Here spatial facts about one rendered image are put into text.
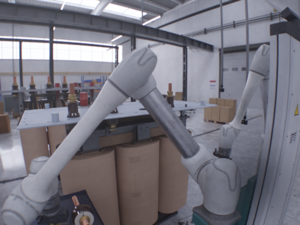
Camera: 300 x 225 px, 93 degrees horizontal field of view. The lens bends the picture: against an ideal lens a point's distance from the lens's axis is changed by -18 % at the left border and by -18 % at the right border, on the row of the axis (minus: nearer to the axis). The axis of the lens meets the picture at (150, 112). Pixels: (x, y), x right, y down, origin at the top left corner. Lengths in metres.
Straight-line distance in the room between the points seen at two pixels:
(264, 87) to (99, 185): 1.33
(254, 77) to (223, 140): 0.44
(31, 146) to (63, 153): 2.27
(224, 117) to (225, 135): 6.19
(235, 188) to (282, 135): 0.28
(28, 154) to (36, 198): 2.31
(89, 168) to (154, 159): 0.56
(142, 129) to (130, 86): 0.84
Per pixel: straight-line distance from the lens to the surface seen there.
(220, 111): 7.42
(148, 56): 0.59
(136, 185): 1.50
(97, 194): 1.35
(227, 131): 1.19
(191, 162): 0.87
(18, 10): 9.63
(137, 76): 0.57
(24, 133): 2.81
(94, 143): 1.22
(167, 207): 1.97
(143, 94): 0.73
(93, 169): 1.24
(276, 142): 0.72
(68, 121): 0.99
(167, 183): 1.80
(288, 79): 0.72
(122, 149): 1.37
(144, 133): 1.40
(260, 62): 1.12
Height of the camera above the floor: 1.54
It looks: 9 degrees down
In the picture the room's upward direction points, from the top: straight up
